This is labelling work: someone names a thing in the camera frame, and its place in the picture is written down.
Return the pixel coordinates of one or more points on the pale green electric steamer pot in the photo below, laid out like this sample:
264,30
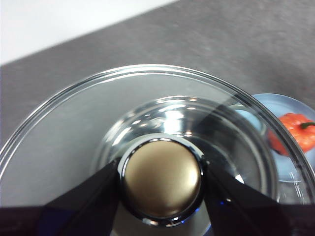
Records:
248,119

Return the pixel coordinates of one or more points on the orange pumpkin with green stem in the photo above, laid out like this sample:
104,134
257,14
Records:
295,135

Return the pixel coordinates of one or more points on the blue round plate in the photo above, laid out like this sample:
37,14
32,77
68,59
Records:
290,167

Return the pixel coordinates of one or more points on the glass lid with green knob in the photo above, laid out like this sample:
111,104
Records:
162,179

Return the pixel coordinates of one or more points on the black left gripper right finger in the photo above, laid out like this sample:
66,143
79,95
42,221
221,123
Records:
246,211

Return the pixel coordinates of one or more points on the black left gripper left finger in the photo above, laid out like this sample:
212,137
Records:
81,211

